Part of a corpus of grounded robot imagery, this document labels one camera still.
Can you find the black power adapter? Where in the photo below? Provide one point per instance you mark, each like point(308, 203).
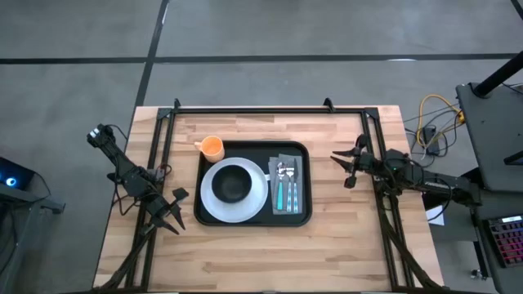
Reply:
point(429, 134)

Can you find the black pole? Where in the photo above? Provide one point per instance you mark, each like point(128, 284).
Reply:
point(498, 75)

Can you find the black support beam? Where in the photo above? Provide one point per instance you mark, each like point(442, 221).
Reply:
point(430, 202)

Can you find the orange cup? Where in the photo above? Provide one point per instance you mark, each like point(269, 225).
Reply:
point(212, 148)

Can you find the black bowl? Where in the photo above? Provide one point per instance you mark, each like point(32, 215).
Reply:
point(231, 183)

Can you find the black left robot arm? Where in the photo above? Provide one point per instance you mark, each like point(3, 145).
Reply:
point(122, 163)

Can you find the grey metal stand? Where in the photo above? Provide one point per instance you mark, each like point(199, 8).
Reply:
point(28, 204)

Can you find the black aluminium table frame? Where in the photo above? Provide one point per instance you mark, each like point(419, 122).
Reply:
point(265, 110)

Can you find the white round plate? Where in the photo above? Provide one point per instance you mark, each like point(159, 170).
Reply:
point(237, 210)

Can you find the backlit keyboard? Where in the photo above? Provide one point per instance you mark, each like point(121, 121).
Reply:
point(508, 241)

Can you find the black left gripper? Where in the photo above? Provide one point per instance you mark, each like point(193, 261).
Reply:
point(165, 206)

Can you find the white paper sheet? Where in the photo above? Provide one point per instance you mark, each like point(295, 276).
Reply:
point(436, 216)

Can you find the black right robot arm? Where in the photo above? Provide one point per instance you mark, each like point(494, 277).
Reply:
point(433, 181)

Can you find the computer with blue light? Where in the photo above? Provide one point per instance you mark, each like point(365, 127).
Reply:
point(12, 175)

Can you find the grey desk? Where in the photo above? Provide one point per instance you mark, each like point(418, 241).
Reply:
point(506, 281)

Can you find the small caster wheel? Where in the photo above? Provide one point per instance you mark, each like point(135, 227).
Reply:
point(476, 273)

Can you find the grey cloth napkin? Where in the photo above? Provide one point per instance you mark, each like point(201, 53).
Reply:
point(273, 179)

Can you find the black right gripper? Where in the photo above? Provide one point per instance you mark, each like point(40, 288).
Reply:
point(363, 163)

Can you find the black plastic tray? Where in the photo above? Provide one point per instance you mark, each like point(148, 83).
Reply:
point(245, 149)

